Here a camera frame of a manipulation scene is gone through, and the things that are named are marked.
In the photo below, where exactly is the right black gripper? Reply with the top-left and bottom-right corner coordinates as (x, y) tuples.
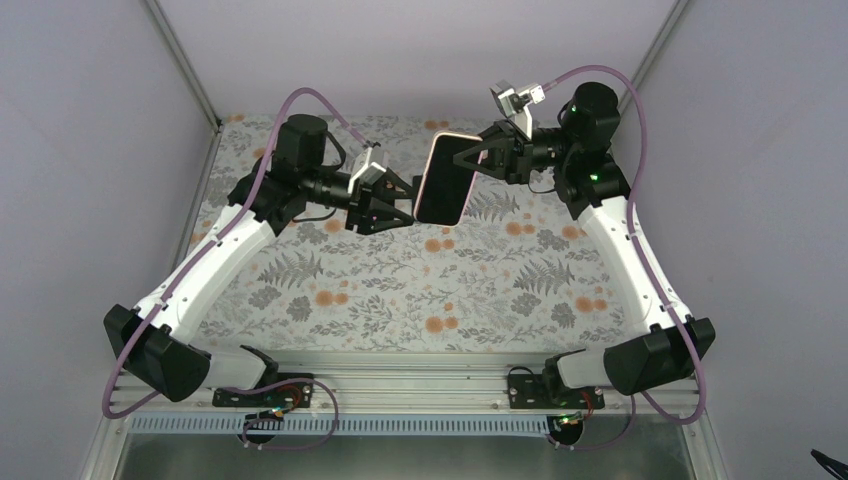
(451, 119), (576, 184)

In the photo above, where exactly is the black phone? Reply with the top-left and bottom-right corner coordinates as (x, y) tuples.
(413, 131), (476, 227)

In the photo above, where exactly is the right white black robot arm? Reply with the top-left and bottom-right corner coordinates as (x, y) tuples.
(454, 82), (715, 407)

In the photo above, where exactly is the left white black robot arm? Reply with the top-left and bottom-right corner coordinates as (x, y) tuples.
(104, 114), (416, 405)

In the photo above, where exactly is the floral patterned table mat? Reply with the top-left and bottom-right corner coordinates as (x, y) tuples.
(192, 113), (664, 354)

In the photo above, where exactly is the black object at corner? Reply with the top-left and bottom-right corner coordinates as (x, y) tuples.
(810, 449), (848, 480)

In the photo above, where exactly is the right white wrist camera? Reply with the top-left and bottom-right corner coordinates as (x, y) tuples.
(490, 81), (546, 140)

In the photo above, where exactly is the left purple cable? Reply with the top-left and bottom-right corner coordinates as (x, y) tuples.
(100, 87), (372, 453)

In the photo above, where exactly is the aluminium rail frame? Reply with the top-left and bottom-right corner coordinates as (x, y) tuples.
(79, 351), (730, 480)

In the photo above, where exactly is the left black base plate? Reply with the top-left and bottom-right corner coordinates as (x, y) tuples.
(212, 373), (315, 410)

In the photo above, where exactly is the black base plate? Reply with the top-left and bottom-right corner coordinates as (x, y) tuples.
(212, 373), (315, 410)
(506, 370), (606, 410)

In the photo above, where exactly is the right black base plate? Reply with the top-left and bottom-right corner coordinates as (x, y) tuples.
(506, 370), (606, 410)

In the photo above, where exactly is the slotted grey cable duct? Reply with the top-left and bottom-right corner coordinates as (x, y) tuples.
(128, 412), (549, 437)

